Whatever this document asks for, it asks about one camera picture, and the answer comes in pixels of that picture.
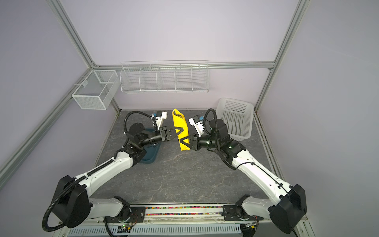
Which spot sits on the teal plastic tray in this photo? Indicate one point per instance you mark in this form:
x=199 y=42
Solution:
x=151 y=150

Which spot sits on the white plastic perforated basket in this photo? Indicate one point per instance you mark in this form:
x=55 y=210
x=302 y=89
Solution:
x=237 y=116

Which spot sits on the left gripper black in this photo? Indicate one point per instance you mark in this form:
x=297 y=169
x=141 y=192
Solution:
x=165 y=133

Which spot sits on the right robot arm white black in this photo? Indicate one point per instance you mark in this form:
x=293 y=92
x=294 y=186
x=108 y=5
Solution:
x=286 y=204

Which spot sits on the white mesh wall box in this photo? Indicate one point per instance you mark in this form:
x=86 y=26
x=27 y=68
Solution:
x=97 y=90

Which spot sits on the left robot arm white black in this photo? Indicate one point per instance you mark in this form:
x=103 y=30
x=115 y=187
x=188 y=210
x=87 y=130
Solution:
x=72 y=202

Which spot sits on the yellow paper napkin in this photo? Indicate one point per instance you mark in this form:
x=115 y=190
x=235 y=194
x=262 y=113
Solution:
x=180 y=121

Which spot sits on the aluminium front rail frame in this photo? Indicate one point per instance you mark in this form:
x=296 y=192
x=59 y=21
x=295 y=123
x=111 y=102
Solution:
x=186 y=214

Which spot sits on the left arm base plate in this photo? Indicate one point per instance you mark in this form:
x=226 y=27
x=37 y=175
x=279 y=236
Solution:
x=133 y=215

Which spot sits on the white wire wall shelf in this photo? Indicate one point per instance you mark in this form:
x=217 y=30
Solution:
x=165 y=76

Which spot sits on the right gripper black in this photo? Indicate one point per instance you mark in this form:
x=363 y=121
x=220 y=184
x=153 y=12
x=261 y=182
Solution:
x=195 y=138

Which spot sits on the white vent grille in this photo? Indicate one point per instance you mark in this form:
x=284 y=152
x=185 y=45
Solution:
x=156 y=230

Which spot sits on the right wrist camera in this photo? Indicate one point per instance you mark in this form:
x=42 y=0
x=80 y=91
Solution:
x=197 y=122

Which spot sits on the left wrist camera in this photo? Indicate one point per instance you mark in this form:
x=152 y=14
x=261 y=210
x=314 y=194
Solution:
x=158 y=118

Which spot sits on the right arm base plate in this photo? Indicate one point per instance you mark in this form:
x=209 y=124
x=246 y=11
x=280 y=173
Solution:
x=236 y=213

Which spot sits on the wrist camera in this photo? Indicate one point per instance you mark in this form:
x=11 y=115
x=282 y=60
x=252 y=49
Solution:
x=197 y=122
x=158 y=118

